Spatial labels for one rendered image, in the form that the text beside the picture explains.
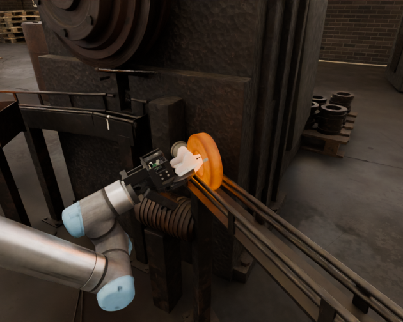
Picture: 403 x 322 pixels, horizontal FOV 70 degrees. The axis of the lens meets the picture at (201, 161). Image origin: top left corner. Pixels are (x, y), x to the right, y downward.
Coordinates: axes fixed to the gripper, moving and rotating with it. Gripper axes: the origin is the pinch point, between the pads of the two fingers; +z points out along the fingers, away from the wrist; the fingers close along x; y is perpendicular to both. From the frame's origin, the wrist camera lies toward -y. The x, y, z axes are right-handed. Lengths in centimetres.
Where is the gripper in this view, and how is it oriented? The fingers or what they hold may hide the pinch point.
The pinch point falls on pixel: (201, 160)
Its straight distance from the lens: 74.7
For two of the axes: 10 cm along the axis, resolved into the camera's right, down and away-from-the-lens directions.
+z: 8.5, -4.7, 2.2
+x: -4.4, -4.3, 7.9
